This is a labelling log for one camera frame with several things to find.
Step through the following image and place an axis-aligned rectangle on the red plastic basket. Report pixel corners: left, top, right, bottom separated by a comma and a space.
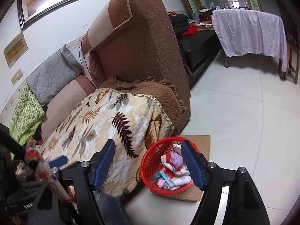
140, 136, 210, 201

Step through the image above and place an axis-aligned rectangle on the wall switch plate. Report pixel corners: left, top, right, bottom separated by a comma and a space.
11, 69, 23, 85

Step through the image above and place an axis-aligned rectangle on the white red torn packet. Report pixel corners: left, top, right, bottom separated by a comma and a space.
160, 154, 190, 177

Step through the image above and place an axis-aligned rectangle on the white cream tube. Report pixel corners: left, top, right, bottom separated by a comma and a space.
172, 175, 192, 186

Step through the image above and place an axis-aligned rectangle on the brown cardboard sheet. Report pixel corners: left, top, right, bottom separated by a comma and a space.
158, 135, 211, 202

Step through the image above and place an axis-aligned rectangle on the lilac cloth covered table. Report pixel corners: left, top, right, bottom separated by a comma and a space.
212, 9, 287, 72

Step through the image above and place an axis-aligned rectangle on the teal tissue pack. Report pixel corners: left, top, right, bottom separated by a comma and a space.
154, 170, 175, 188

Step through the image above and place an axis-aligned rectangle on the leaf pattern beige blanket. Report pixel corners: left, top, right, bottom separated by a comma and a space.
40, 88, 160, 197

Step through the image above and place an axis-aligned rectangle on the black sofa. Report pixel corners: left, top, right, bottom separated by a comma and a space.
168, 14, 221, 85

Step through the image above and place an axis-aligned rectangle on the grey quilted pillow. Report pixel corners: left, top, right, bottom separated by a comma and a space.
26, 46, 84, 106

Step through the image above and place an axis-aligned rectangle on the green patterned quilt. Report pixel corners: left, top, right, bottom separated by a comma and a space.
9, 83, 45, 145

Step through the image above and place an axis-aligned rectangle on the red white candy wrapper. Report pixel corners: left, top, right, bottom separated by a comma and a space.
24, 137, 71, 203

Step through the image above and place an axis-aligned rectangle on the wooden stool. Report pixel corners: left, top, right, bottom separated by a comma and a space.
284, 33, 299, 85

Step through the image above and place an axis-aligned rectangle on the pink bolster pillow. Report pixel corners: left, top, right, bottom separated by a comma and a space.
41, 75, 96, 142

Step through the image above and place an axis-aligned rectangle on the pink crumpled wrapper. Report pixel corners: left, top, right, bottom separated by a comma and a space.
169, 152, 184, 170

